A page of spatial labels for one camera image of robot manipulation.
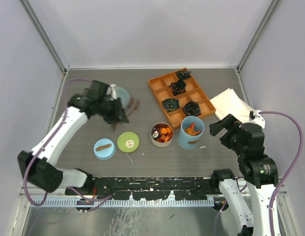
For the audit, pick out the pile of food pieces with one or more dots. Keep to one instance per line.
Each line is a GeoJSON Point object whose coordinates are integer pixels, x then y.
{"type": "Point", "coordinates": [162, 133]}

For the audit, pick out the white folded cloth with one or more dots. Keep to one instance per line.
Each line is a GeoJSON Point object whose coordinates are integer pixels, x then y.
{"type": "Point", "coordinates": [227, 103]}

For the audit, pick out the orange wooden compartment tray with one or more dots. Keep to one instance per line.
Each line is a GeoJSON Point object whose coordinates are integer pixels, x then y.
{"type": "Point", "coordinates": [160, 88]}

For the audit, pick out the metal tongs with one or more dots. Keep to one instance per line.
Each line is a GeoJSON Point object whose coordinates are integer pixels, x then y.
{"type": "Point", "coordinates": [133, 106]}

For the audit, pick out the grey-blue plate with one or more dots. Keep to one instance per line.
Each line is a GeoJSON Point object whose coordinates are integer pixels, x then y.
{"type": "Point", "coordinates": [124, 94]}

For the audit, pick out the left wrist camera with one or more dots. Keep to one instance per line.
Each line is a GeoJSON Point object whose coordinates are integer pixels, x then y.
{"type": "Point", "coordinates": [100, 90]}

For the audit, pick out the rolled black tie right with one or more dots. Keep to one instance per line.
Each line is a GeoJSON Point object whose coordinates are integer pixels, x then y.
{"type": "Point", "coordinates": [192, 108]}

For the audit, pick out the blue cylindrical lunch container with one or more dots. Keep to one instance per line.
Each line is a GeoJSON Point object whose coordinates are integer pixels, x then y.
{"type": "Point", "coordinates": [191, 130]}

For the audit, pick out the green round lid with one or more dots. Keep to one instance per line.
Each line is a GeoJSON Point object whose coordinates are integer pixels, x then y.
{"type": "Point", "coordinates": [128, 142]}

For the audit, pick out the slotted cable duct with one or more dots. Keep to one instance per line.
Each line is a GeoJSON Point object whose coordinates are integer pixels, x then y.
{"type": "Point", "coordinates": [170, 202]}

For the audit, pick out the rolled dark tie top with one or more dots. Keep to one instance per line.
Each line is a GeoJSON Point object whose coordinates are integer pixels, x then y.
{"type": "Point", "coordinates": [183, 75]}

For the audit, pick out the rolled dark tie middle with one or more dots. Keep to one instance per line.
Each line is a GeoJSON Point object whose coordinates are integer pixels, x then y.
{"type": "Point", "coordinates": [178, 87]}

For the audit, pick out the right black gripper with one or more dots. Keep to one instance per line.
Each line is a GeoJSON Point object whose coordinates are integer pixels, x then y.
{"type": "Point", "coordinates": [227, 122]}

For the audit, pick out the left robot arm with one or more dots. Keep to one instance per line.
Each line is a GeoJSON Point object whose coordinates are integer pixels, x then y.
{"type": "Point", "coordinates": [38, 166]}

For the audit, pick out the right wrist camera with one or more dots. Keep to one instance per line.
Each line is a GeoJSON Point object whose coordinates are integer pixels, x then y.
{"type": "Point", "coordinates": [254, 129]}

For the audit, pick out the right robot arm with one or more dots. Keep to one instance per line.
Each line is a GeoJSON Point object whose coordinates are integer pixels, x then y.
{"type": "Point", "coordinates": [259, 171]}

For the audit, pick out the silver metal bowl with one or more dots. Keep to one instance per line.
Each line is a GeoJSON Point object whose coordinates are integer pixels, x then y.
{"type": "Point", "coordinates": [160, 145]}

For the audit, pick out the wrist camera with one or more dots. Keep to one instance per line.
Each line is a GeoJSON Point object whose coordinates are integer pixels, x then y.
{"type": "Point", "coordinates": [100, 90]}
{"type": "Point", "coordinates": [254, 129]}

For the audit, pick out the blue lid with strap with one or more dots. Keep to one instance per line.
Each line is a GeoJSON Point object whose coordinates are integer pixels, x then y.
{"type": "Point", "coordinates": [104, 149]}

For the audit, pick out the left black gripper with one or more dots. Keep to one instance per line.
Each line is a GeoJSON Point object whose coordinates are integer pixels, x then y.
{"type": "Point", "coordinates": [118, 114]}

